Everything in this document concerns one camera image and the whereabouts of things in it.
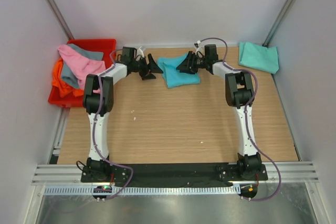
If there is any white slotted cable duct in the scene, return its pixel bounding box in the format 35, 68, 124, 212
44, 185, 240, 196

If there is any folded teal t shirt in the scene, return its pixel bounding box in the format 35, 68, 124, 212
238, 42, 279, 74

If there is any orange t shirt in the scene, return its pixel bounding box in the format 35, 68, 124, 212
52, 58, 83, 98

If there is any left aluminium frame post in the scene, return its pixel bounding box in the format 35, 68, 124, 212
46, 0, 74, 40

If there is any grey t shirt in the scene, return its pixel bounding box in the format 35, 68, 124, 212
60, 44, 104, 88

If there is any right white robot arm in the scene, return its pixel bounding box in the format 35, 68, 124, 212
176, 43, 262, 180

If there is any red plastic bin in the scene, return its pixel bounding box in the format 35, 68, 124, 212
48, 39, 116, 108

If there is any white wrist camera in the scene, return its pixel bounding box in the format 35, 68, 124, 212
135, 46, 146, 58
194, 40, 204, 56

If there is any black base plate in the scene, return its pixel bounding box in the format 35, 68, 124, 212
81, 163, 268, 188

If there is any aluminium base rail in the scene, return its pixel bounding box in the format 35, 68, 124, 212
31, 163, 85, 186

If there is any bright blue t shirt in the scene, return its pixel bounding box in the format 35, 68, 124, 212
157, 54, 201, 89

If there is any aluminium frame post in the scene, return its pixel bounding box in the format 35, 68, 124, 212
46, 0, 74, 40
262, 0, 296, 48

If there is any pink t shirt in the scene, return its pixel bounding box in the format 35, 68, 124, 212
57, 44, 107, 91

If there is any right aluminium frame post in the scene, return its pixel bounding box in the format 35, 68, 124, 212
262, 0, 296, 48

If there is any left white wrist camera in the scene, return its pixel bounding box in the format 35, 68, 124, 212
135, 46, 146, 58

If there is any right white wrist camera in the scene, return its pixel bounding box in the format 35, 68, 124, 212
194, 40, 204, 56

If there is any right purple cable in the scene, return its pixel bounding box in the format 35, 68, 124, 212
195, 37, 283, 202

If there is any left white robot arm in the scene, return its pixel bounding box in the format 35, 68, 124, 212
82, 47, 163, 181

